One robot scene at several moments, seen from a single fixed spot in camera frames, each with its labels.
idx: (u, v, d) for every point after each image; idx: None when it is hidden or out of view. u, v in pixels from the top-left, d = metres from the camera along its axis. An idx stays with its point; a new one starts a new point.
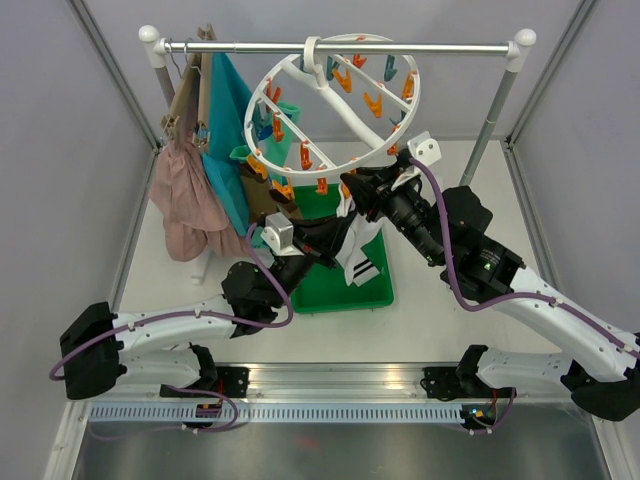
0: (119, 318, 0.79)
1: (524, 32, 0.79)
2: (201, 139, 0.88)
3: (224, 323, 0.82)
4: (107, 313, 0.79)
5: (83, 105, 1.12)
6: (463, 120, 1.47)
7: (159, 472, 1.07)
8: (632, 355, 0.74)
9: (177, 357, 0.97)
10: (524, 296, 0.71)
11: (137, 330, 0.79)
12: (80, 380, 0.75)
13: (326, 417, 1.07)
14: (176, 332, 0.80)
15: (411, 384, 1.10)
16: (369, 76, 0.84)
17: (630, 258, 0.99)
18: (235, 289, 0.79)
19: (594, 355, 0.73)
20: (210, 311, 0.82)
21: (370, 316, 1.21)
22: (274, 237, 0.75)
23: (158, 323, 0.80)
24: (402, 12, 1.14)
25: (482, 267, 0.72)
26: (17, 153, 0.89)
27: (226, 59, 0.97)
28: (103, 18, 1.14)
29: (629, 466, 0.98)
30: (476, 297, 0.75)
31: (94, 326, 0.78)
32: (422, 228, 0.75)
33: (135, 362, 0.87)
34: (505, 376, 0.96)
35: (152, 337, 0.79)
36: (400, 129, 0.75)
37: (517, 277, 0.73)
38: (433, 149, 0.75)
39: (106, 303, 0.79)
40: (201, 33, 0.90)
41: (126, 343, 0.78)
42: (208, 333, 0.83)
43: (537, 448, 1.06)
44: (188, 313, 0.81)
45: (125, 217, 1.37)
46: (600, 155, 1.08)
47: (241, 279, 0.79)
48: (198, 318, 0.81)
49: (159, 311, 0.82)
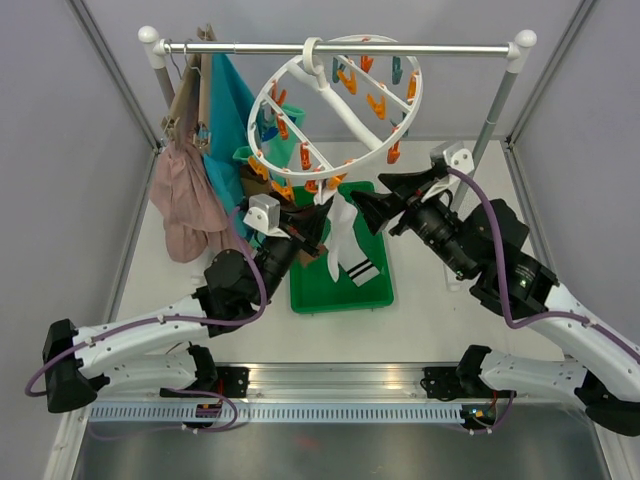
0: (79, 335, 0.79)
1: (525, 33, 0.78)
2: (202, 140, 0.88)
3: (192, 325, 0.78)
4: (67, 331, 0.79)
5: (83, 107, 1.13)
6: (463, 120, 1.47)
7: (160, 473, 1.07)
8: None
9: (170, 361, 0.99)
10: (559, 315, 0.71)
11: (97, 346, 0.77)
12: (52, 399, 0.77)
13: (326, 417, 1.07)
14: (139, 341, 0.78)
15: (411, 384, 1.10)
16: (372, 77, 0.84)
17: (630, 258, 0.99)
18: (219, 277, 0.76)
19: (622, 376, 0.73)
20: (177, 315, 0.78)
21: (370, 316, 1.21)
22: (261, 215, 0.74)
23: (118, 336, 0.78)
24: (402, 12, 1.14)
25: (518, 284, 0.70)
26: (17, 153, 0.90)
27: (226, 58, 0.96)
28: (103, 18, 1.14)
29: (629, 466, 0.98)
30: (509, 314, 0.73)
31: (59, 343, 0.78)
32: (452, 242, 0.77)
33: (118, 372, 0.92)
34: (507, 381, 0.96)
35: (114, 350, 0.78)
36: (401, 129, 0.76)
37: (552, 293, 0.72)
38: (468, 161, 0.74)
39: (65, 323, 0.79)
40: (201, 32, 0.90)
41: (86, 360, 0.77)
42: (178, 338, 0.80)
43: (536, 448, 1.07)
44: (152, 321, 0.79)
45: (125, 217, 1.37)
46: (600, 156, 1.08)
47: (228, 267, 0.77)
48: (164, 324, 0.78)
49: (122, 322, 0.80)
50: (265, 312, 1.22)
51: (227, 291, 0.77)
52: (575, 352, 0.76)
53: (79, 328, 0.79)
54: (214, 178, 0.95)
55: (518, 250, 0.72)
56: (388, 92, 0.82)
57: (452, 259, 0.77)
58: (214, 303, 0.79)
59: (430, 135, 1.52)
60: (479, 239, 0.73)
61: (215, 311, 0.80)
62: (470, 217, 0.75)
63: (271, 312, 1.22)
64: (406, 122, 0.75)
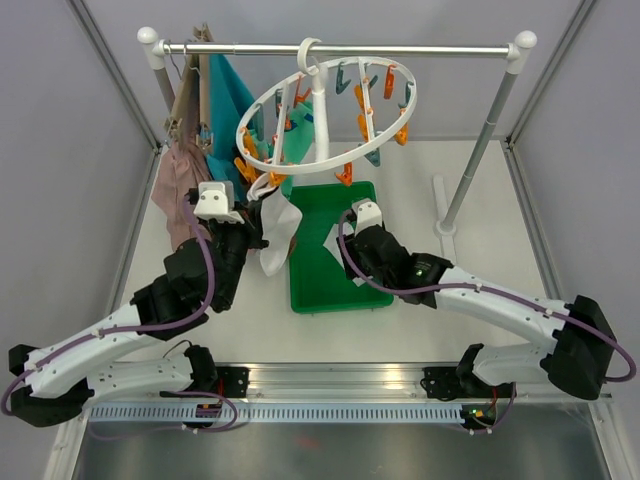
0: (29, 360, 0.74)
1: (525, 34, 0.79)
2: (204, 140, 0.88)
3: (130, 336, 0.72)
4: (20, 356, 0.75)
5: (82, 109, 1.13)
6: (462, 121, 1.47)
7: (160, 473, 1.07)
8: (558, 317, 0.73)
9: (163, 366, 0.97)
10: (449, 286, 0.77)
11: (43, 370, 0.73)
12: (26, 418, 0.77)
13: (326, 417, 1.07)
14: (79, 361, 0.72)
15: (411, 384, 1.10)
16: (369, 99, 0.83)
17: (628, 258, 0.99)
18: (184, 266, 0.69)
19: (521, 325, 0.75)
20: (115, 327, 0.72)
21: (370, 316, 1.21)
22: (219, 196, 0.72)
23: (63, 356, 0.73)
24: (402, 12, 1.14)
25: (415, 274, 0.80)
26: (16, 153, 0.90)
27: (226, 58, 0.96)
28: (103, 19, 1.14)
29: (629, 467, 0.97)
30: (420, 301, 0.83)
31: (16, 369, 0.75)
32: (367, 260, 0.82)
33: (105, 382, 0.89)
34: (501, 372, 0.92)
35: (59, 373, 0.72)
36: (369, 147, 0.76)
37: (445, 275, 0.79)
38: (372, 209, 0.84)
39: (19, 348, 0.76)
40: (197, 32, 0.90)
41: (34, 386, 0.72)
42: (125, 350, 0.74)
43: (536, 448, 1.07)
44: (88, 339, 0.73)
45: (125, 218, 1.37)
46: (600, 156, 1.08)
47: (196, 257, 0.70)
48: (103, 339, 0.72)
49: (65, 341, 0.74)
50: (265, 312, 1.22)
51: (179, 286, 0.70)
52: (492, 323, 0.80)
53: (30, 352, 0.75)
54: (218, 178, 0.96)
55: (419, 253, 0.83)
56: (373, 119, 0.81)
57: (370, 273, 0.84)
58: (157, 304, 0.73)
59: (430, 135, 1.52)
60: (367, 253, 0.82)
61: (157, 313, 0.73)
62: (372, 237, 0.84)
63: (271, 312, 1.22)
64: (356, 152, 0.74)
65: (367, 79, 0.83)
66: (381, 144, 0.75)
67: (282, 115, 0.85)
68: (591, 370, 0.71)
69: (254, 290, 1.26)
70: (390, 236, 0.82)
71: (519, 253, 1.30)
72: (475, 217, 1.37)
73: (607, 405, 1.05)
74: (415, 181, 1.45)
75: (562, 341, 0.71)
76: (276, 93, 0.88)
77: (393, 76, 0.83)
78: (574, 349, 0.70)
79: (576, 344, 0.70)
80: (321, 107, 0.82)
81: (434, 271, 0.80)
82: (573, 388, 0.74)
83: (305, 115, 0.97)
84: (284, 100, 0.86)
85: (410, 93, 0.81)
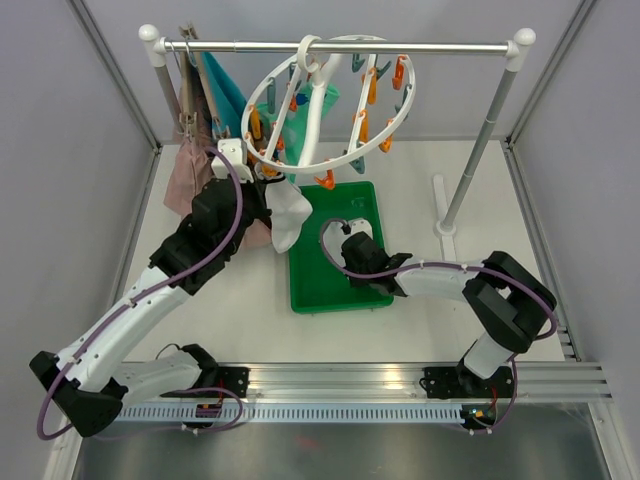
0: (62, 360, 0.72)
1: (524, 31, 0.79)
2: (220, 133, 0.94)
3: (164, 292, 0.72)
4: (46, 361, 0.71)
5: (82, 107, 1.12)
6: (462, 121, 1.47)
7: (160, 474, 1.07)
8: (473, 270, 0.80)
9: (174, 361, 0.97)
10: (401, 269, 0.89)
11: (83, 358, 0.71)
12: (72, 418, 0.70)
13: (326, 416, 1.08)
14: (121, 335, 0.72)
15: (411, 384, 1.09)
16: (366, 99, 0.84)
17: (628, 256, 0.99)
18: (213, 196, 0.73)
19: (446, 282, 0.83)
20: (144, 290, 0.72)
21: (370, 316, 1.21)
22: (236, 149, 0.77)
23: (100, 339, 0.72)
24: (401, 12, 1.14)
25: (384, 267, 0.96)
26: (17, 154, 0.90)
27: (213, 55, 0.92)
28: (104, 18, 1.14)
29: (629, 465, 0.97)
30: (386, 287, 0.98)
31: (46, 375, 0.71)
32: (350, 257, 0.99)
33: (132, 378, 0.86)
34: (484, 358, 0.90)
35: (103, 354, 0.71)
36: (353, 155, 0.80)
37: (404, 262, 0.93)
38: (365, 225, 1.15)
39: (41, 354, 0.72)
40: (183, 32, 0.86)
41: (80, 377, 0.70)
42: (159, 313, 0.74)
43: (536, 449, 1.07)
44: (123, 310, 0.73)
45: (125, 217, 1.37)
46: (600, 154, 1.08)
47: (220, 190, 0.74)
48: (136, 306, 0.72)
49: (96, 327, 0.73)
50: (265, 312, 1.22)
51: (208, 223, 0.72)
52: (442, 296, 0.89)
53: (60, 353, 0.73)
54: None
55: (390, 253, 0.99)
56: (363, 122, 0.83)
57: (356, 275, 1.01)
58: (179, 257, 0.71)
59: (430, 135, 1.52)
60: (350, 252, 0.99)
61: (181, 265, 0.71)
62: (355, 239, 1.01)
63: (271, 312, 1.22)
64: (338, 161, 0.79)
65: (375, 70, 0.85)
66: (365, 153, 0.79)
67: (289, 93, 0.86)
68: (510, 315, 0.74)
69: (254, 289, 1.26)
70: (369, 239, 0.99)
71: (519, 254, 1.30)
72: (475, 217, 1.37)
73: (607, 404, 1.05)
74: (415, 180, 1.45)
75: (472, 284, 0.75)
76: (289, 66, 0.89)
77: (402, 69, 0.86)
78: (481, 290, 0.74)
79: (484, 287, 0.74)
80: (320, 101, 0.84)
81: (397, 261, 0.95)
82: (502, 336, 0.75)
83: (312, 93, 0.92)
84: (294, 79, 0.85)
85: (408, 97, 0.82)
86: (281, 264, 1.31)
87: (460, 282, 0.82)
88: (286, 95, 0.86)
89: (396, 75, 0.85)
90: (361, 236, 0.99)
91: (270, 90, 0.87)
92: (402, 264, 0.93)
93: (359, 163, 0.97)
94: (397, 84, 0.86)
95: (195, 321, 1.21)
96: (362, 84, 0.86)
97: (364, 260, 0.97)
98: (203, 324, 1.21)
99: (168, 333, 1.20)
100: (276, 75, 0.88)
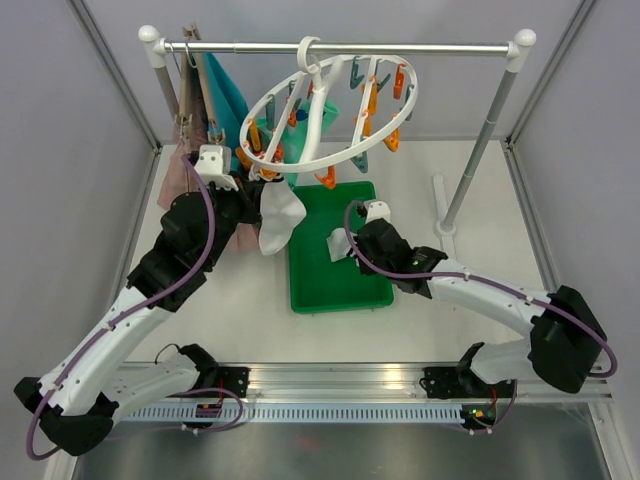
0: (44, 385, 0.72)
1: (524, 32, 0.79)
2: (216, 135, 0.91)
3: (143, 313, 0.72)
4: (30, 388, 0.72)
5: (82, 108, 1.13)
6: (462, 121, 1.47)
7: (160, 474, 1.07)
8: (538, 304, 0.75)
9: (169, 367, 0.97)
10: (442, 274, 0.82)
11: (65, 384, 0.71)
12: (59, 442, 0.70)
13: (326, 417, 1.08)
14: (102, 357, 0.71)
15: (411, 384, 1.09)
16: (366, 102, 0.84)
17: (628, 257, 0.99)
18: (184, 215, 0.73)
19: (504, 310, 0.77)
20: (123, 312, 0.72)
21: (370, 316, 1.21)
22: (215, 156, 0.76)
23: (81, 364, 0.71)
24: (402, 11, 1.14)
25: (412, 264, 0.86)
26: (17, 155, 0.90)
27: (214, 58, 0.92)
28: (104, 19, 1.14)
29: (629, 465, 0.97)
30: (410, 287, 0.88)
31: (31, 400, 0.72)
32: (368, 247, 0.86)
33: (123, 393, 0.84)
34: (492, 365, 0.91)
35: (84, 380, 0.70)
36: (355, 151, 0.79)
37: (441, 265, 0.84)
38: (382, 208, 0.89)
39: (23, 382, 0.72)
40: (186, 32, 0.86)
41: (63, 403, 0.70)
42: (140, 333, 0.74)
43: (536, 449, 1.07)
44: (101, 335, 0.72)
45: (125, 217, 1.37)
46: (600, 155, 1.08)
47: (192, 207, 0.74)
48: (114, 329, 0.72)
49: (76, 351, 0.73)
50: (265, 312, 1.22)
51: (182, 243, 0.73)
52: (472, 308, 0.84)
53: (42, 378, 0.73)
54: None
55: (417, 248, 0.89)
56: (366, 122, 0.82)
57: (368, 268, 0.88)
58: (156, 275, 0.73)
59: (430, 135, 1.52)
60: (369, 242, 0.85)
61: (160, 283, 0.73)
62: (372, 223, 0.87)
63: (270, 312, 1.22)
64: (341, 153, 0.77)
65: (375, 78, 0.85)
66: (367, 148, 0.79)
67: (289, 106, 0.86)
68: (573, 360, 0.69)
69: (254, 290, 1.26)
70: (391, 228, 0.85)
71: (519, 254, 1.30)
72: (475, 217, 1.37)
73: (607, 405, 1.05)
74: (415, 181, 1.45)
75: (539, 324, 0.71)
76: (290, 84, 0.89)
77: (402, 78, 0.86)
78: (549, 331, 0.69)
79: (553, 329, 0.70)
80: (320, 105, 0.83)
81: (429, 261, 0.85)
82: (558, 382, 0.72)
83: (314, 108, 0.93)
84: (294, 91, 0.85)
85: (412, 98, 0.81)
86: (281, 264, 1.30)
87: (520, 313, 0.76)
88: (286, 106, 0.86)
89: (398, 81, 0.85)
90: (383, 224, 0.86)
91: (269, 107, 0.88)
92: (434, 266, 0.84)
93: (362, 159, 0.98)
94: (397, 91, 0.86)
95: (195, 321, 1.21)
96: (363, 92, 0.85)
97: (385, 251, 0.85)
98: (204, 324, 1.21)
99: (168, 334, 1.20)
100: (277, 90, 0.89)
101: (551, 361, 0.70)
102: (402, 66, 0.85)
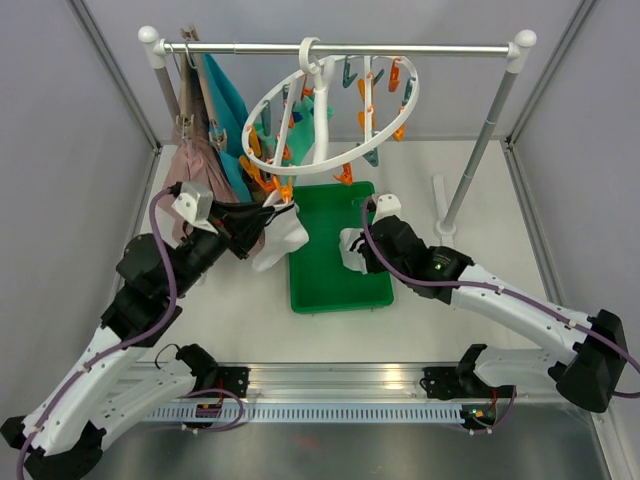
0: (27, 425, 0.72)
1: (525, 33, 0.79)
2: (217, 137, 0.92)
3: (117, 356, 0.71)
4: (15, 427, 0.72)
5: (82, 108, 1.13)
6: (462, 121, 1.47)
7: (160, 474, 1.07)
8: (581, 331, 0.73)
9: (163, 378, 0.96)
10: (471, 285, 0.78)
11: (45, 425, 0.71)
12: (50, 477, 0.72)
13: (326, 416, 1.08)
14: (80, 400, 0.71)
15: (411, 384, 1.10)
16: (369, 98, 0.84)
17: (627, 257, 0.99)
18: (143, 262, 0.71)
19: (543, 334, 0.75)
20: (98, 354, 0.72)
21: (370, 316, 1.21)
22: (191, 203, 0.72)
23: (59, 407, 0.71)
24: (402, 12, 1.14)
25: (433, 268, 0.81)
26: (18, 155, 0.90)
27: (213, 60, 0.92)
28: (104, 19, 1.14)
29: (629, 465, 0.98)
30: (432, 294, 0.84)
31: (17, 439, 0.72)
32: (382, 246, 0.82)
33: (112, 416, 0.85)
34: (502, 374, 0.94)
35: (63, 422, 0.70)
36: (367, 147, 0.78)
37: (465, 272, 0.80)
38: (393, 201, 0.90)
39: (8, 422, 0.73)
40: (185, 33, 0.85)
41: (45, 445, 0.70)
42: (117, 374, 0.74)
43: (536, 449, 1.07)
44: (77, 377, 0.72)
45: (125, 218, 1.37)
46: (599, 155, 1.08)
47: (152, 253, 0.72)
48: (89, 372, 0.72)
49: (56, 392, 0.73)
50: (265, 312, 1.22)
51: (146, 288, 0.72)
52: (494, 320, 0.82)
53: (25, 418, 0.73)
54: (232, 174, 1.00)
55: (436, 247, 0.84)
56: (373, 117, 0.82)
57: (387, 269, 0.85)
58: (129, 315, 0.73)
59: (430, 135, 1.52)
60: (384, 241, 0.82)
61: (133, 323, 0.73)
62: (386, 221, 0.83)
63: (270, 312, 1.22)
64: (353, 152, 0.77)
65: (372, 74, 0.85)
66: (377, 144, 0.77)
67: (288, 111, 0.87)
68: (605, 386, 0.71)
69: (254, 290, 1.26)
70: (407, 227, 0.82)
71: (519, 254, 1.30)
72: (475, 217, 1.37)
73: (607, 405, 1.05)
74: (415, 181, 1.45)
75: (582, 354, 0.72)
76: (283, 88, 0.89)
77: (398, 70, 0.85)
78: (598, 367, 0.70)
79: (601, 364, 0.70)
80: (323, 105, 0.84)
81: (453, 265, 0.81)
82: (582, 403, 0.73)
83: (310, 109, 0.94)
84: (290, 97, 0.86)
85: (413, 91, 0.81)
86: (281, 265, 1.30)
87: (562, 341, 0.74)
88: (285, 110, 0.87)
89: (394, 75, 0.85)
90: (399, 222, 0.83)
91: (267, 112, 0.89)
92: (461, 273, 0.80)
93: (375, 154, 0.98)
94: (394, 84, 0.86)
95: (194, 320, 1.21)
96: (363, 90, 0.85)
97: (401, 252, 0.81)
98: (204, 324, 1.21)
99: (168, 334, 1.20)
100: (272, 97, 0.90)
101: (580, 388, 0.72)
102: (396, 61, 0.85)
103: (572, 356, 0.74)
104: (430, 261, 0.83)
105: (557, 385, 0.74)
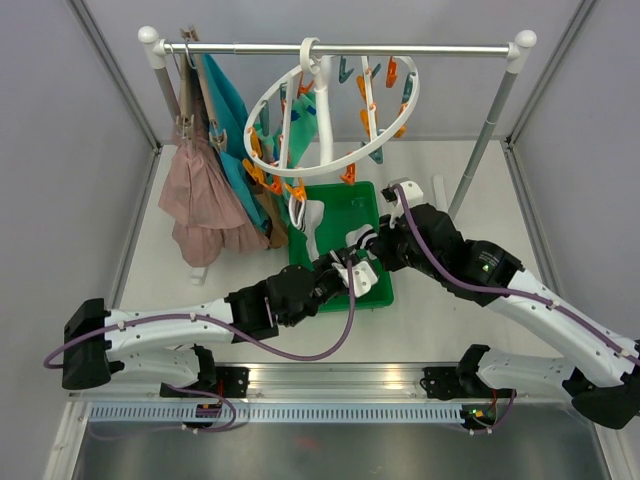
0: (110, 317, 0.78)
1: (525, 33, 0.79)
2: (217, 137, 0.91)
3: (220, 329, 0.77)
4: (100, 310, 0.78)
5: (82, 107, 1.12)
6: (462, 121, 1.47)
7: (160, 473, 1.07)
8: (630, 360, 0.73)
9: (177, 358, 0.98)
10: (520, 295, 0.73)
11: (127, 330, 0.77)
12: (73, 371, 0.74)
13: (326, 417, 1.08)
14: (170, 334, 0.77)
15: (411, 384, 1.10)
16: (369, 94, 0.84)
17: (627, 257, 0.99)
18: (288, 288, 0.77)
19: (590, 359, 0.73)
20: (208, 315, 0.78)
21: (370, 316, 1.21)
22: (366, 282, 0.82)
23: (149, 325, 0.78)
24: (401, 12, 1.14)
25: (481, 269, 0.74)
26: (18, 153, 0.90)
27: (213, 60, 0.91)
28: (104, 18, 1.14)
29: (629, 466, 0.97)
30: (474, 298, 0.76)
31: (87, 321, 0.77)
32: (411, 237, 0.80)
33: (133, 359, 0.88)
34: (504, 377, 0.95)
35: (141, 339, 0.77)
36: (371, 146, 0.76)
37: (515, 281, 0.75)
38: (414, 188, 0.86)
39: (98, 303, 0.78)
40: (185, 33, 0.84)
41: (115, 343, 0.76)
42: (202, 339, 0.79)
43: (536, 450, 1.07)
44: (183, 316, 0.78)
45: (125, 218, 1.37)
46: (600, 155, 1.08)
47: (300, 287, 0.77)
48: (193, 322, 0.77)
49: (155, 312, 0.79)
50: None
51: (274, 302, 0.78)
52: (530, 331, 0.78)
53: (112, 309, 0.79)
54: (231, 175, 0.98)
55: (476, 245, 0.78)
56: (376, 114, 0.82)
57: (422, 264, 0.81)
58: (246, 309, 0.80)
59: (430, 135, 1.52)
60: (424, 232, 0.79)
61: (243, 316, 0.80)
62: (417, 212, 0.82)
63: None
64: (357, 153, 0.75)
65: (370, 71, 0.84)
66: (381, 144, 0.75)
67: (288, 111, 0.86)
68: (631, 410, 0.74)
69: None
70: (444, 222, 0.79)
71: (519, 254, 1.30)
72: (475, 217, 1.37)
73: None
74: (415, 181, 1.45)
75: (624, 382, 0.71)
76: (280, 87, 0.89)
77: (395, 64, 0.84)
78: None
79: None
80: (324, 104, 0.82)
81: (497, 269, 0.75)
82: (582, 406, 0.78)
83: (309, 108, 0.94)
84: (288, 97, 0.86)
85: (414, 87, 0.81)
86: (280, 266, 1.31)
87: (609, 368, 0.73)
88: (285, 111, 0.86)
89: (394, 70, 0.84)
90: (437, 215, 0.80)
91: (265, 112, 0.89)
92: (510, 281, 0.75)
93: (379, 152, 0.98)
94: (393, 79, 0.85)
95: None
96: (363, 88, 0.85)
97: (437, 245, 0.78)
98: None
99: None
100: (270, 96, 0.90)
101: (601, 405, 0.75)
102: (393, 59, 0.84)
103: (614, 384, 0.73)
104: (469, 261, 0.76)
105: (574, 399, 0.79)
